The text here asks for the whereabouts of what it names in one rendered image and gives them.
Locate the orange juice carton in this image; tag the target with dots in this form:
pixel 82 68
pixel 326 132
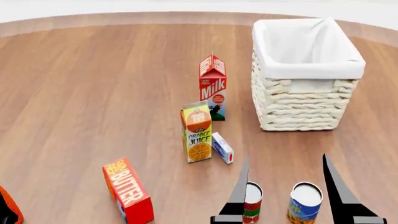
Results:
pixel 199 137

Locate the orange and red butter box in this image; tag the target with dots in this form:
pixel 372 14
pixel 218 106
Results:
pixel 129 193

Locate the white woven basket, cloth liner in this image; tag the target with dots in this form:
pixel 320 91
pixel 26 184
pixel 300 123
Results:
pixel 298 98

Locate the small white and blue box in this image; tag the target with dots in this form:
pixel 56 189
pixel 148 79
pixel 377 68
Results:
pixel 222 148

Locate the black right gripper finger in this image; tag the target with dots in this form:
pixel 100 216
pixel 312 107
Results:
pixel 237 205
pixel 340 198

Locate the red and white milk carton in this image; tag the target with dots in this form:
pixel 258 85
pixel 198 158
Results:
pixel 212 91

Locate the blue and yellow can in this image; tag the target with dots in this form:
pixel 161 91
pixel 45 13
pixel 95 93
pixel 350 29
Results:
pixel 304 205

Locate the orange and black package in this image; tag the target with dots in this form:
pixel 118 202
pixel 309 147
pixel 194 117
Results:
pixel 11 207

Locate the red tomato soup can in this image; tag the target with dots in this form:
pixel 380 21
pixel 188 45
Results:
pixel 253 205

